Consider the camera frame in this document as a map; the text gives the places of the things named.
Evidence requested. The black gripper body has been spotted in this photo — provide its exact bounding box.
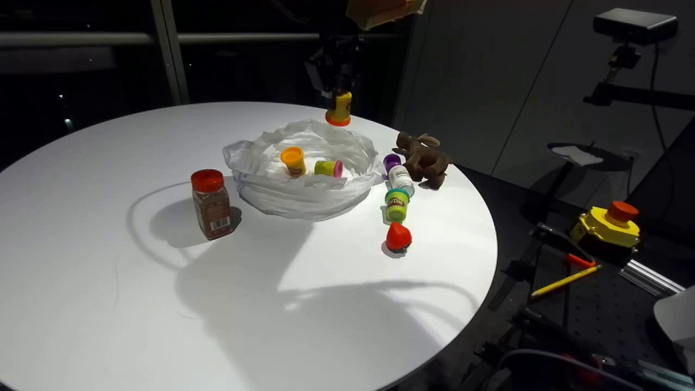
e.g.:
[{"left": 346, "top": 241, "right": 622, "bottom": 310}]
[{"left": 318, "top": 23, "right": 362, "bottom": 72}]

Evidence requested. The yellow dough can orange lid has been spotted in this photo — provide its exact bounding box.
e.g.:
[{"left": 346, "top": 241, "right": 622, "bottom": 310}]
[{"left": 324, "top": 90, "right": 357, "bottom": 129}]

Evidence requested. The dough can amber lid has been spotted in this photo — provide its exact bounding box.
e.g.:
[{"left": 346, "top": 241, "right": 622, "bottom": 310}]
[{"left": 278, "top": 146, "right": 309, "bottom": 179}]

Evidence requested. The green dough can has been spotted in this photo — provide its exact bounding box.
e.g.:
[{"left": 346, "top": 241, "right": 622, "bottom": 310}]
[{"left": 383, "top": 184, "right": 414, "bottom": 224}]

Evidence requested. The red round toy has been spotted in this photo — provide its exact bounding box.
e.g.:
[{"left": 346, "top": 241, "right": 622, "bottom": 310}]
[{"left": 383, "top": 220, "right": 416, "bottom": 255}]

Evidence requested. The brown spice jar red lid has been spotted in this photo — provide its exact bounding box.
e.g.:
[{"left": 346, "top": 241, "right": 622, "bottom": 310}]
[{"left": 189, "top": 167, "right": 237, "bottom": 241}]

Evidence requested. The brown plush toy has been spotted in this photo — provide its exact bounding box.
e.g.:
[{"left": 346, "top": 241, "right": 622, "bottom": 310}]
[{"left": 393, "top": 130, "right": 453, "bottom": 191}]

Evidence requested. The white pill bottle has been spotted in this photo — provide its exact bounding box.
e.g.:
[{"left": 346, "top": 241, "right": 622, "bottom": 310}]
[{"left": 388, "top": 162, "right": 418, "bottom": 197}]

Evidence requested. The clear plastic bowl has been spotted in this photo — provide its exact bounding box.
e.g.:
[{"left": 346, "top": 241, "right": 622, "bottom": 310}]
[{"left": 223, "top": 118, "right": 388, "bottom": 221}]

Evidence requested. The grey flat plate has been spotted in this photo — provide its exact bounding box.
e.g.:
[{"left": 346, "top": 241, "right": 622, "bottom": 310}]
[{"left": 547, "top": 141, "right": 604, "bottom": 170}]

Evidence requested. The yellow pencil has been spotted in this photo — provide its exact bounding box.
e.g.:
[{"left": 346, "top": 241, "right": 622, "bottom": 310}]
[{"left": 528, "top": 263, "right": 604, "bottom": 300}]

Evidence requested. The yellow emergency stop button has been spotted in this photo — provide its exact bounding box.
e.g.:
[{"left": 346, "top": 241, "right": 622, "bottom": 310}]
[{"left": 569, "top": 197, "right": 643, "bottom": 251}]

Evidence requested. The aluminium profile bar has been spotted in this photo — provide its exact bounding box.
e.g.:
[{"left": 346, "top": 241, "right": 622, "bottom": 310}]
[{"left": 622, "top": 257, "right": 686, "bottom": 295}]

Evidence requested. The white curved object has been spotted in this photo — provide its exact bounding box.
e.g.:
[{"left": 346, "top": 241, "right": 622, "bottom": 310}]
[{"left": 652, "top": 283, "right": 695, "bottom": 371}]

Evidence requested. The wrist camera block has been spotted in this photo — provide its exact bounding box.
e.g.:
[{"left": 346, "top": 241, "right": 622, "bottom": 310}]
[{"left": 346, "top": 0, "right": 431, "bottom": 32}]

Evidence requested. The grey window rail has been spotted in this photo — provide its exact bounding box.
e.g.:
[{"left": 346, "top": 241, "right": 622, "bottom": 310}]
[{"left": 0, "top": 29, "right": 322, "bottom": 49}]

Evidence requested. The red handled tool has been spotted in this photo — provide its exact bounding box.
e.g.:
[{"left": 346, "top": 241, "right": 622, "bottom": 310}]
[{"left": 531, "top": 221, "right": 599, "bottom": 272}]

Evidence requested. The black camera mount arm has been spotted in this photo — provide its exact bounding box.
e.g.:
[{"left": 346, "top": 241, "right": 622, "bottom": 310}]
[{"left": 582, "top": 42, "right": 695, "bottom": 116}]

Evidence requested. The black camera on stand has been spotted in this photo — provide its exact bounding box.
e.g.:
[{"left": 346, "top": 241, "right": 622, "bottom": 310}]
[{"left": 593, "top": 7, "right": 681, "bottom": 48}]

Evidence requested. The floor cable bundle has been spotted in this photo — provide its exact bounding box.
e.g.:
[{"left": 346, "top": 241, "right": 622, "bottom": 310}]
[{"left": 496, "top": 346, "right": 648, "bottom": 391}]

